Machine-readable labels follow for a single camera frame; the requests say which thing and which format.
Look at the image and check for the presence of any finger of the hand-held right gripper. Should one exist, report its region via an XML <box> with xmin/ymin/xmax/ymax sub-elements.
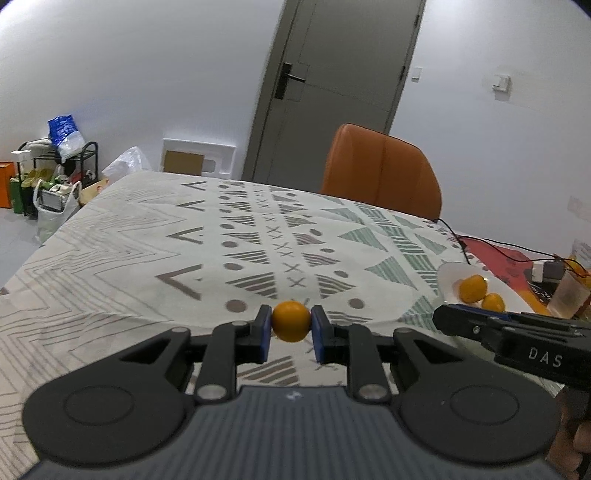
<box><xmin>433</xmin><ymin>304</ymin><xmax>509</xmax><ymax>346</ymax></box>

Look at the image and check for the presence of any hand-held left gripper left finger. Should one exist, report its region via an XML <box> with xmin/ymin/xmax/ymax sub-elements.
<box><xmin>117</xmin><ymin>305</ymin><xmax>272</xmax><ymax>401</ymax></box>

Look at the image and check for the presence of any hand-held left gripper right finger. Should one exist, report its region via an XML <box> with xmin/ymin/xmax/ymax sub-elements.
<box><xmin>311</xmin><ymin>305</ymin><xmax>465</xmax><ymax>401</ymax></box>

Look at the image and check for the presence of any white plate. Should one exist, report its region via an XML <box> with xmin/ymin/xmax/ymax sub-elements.
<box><xmin>436</xmin><ymin>262</ymin><xmax>555</xmax><ymax>324</ymax></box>

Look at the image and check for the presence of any person's right hand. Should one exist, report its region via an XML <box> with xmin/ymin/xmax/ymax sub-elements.
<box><xmin>547</xmin><ymin>385</ymin><xmax>591</xmax><ymax>480</ymax></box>

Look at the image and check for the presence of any translucent plastic cup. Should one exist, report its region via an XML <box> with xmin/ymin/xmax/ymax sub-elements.
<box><xmin>549</xmin><ymin>270</ymin><xmax>591</xmax><ymax>319</ymax></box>

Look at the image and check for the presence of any red mat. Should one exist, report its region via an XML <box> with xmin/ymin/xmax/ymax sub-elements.
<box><xmin>462</xmin><ymin>237</ymin><xmax>555</xmax><ymax>301</ymax></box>

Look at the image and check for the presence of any grey power adapter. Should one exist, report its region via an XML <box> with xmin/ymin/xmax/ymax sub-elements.
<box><xmin>531</xmin><ymin>261</ymin><xmax>564</xmax><ymax>283</ymax></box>

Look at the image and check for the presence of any patterned tablecloth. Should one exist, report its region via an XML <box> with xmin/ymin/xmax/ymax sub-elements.
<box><xmin>0</xmin><ymin>172</ymin><xmax>485</xmax><ymax>467</ymax></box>

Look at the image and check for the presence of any orange chair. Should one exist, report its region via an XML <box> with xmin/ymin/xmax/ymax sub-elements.
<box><xmin>320</xmin><ymin>123</ymin><xmax>443</xmax><ymax>220</ymax></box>

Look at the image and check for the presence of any white framed board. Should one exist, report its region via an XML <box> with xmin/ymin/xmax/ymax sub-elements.
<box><xmin>161</xmin><ymin>137</ymin><xmax>237</xmax><ymax>180</ymax></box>

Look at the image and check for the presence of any clear plastic bag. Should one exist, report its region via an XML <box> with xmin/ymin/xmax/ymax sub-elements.
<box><xmin>102</xmin><ymin>146</ymin><xmax>153</xmax><ymax>183</ymax></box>

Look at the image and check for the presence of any cardboard box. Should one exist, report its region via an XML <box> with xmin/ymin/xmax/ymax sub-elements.
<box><xmin>78</xmin><ymin>178</ymin><xmax>110</xmax><ymax>207</ymax></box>

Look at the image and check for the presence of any white shopping bag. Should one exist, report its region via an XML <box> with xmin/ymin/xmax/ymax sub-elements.
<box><xmin>33</xmin><ymin>181</ymin><xmax>83</xmax><ymax>243</ymax></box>

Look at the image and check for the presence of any grey door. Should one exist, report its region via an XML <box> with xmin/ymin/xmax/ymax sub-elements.
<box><xmin>243</xmin><ymin>0</ymin><xmax>426</xmax><ymax>183</ymax></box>

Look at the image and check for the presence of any black shelf rack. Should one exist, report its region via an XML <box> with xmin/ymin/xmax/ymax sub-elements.
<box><xmin>11</xmin><ymin>141</ymin><xmax>99</xmax><ymax>217</ymax></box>

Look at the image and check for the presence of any blue plastic bag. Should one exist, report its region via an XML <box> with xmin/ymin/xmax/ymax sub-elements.
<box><xmin>48</xmin><ymin>114</ymin><xmax>86</xmax><ymax>158</ymax></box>

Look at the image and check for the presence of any orange box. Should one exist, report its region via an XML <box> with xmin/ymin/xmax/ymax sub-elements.
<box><xmin>0</xmin><ymin>161</ymin><xmax>16</xmax><ymax>209</ymax></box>

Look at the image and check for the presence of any black cable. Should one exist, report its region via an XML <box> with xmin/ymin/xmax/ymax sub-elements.
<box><xmin>434</xmin><ymin>218</ymin><xmax>591</xmax><ymax>278</ymax></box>

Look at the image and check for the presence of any black door handle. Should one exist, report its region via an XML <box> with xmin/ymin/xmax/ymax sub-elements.
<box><xmin>275</xmin><ymin>62</ymin><xmax>307</xmax><ymax>99</ymax></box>

